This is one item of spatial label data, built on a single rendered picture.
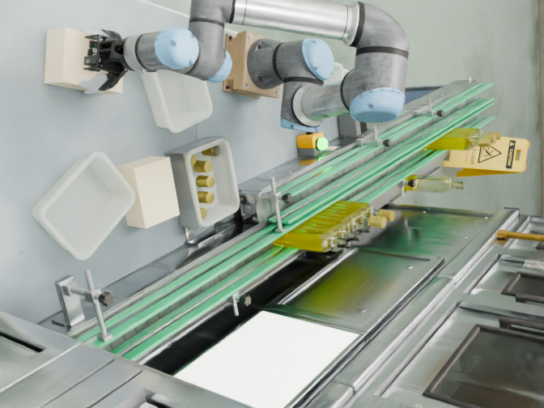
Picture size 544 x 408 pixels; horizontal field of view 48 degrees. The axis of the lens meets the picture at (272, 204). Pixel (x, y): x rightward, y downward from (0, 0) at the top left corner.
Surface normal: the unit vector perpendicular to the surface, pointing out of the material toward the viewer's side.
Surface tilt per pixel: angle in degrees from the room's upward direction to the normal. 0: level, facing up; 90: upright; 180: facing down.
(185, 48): 0
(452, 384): 90
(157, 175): 0
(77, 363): 90
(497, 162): 74
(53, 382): 90
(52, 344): 90
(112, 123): 0
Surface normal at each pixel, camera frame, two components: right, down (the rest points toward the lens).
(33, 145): 0.78, 0.08
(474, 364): -0.15, -0.94
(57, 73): -0.63, -0.01
